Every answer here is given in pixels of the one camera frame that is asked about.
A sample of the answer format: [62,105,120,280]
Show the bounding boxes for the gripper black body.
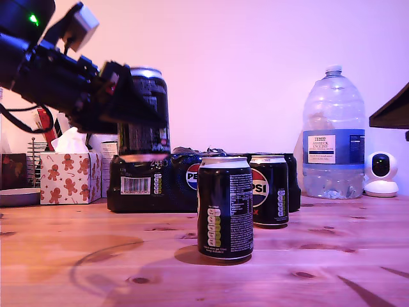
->
[14,41,124,134]

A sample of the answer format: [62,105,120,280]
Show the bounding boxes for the black Pepsi Max can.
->
[196,155,255,262]
[117,66,171,161]
[249,154,290,228]

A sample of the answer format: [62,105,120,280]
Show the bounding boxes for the black Pepsi 24-can pack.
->
[106,146,302,214]

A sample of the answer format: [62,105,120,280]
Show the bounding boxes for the white paper tissue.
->
[50,126,89,154]

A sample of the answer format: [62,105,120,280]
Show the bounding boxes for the white cardboard carton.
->
[100,140,120,199]

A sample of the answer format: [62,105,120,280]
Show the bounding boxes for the black and white packet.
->
[53,111,71,138]

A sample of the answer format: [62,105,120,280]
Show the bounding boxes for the red and white packet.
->
[35,107,56,152]

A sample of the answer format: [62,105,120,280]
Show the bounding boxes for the gingerbread print tissue box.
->
[39,152,102,205]

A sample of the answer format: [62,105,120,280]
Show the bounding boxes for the large clear water bottle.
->
[302,64,366,200]

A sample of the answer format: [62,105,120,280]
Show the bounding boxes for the dark red patterned box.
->
[0,152,29,190]

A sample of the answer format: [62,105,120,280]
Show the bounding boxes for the shallow grey bowl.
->
[0,187,42,208]

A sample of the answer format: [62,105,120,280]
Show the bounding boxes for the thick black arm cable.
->
[0,102,54,134]

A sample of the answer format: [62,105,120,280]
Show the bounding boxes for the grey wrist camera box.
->
[40,2,100,54]

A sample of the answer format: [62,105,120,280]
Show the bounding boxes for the metal wire spiral holder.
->
[27,136,55,190]

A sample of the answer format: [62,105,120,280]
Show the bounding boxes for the small white security camera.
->
[364,151,399,198]

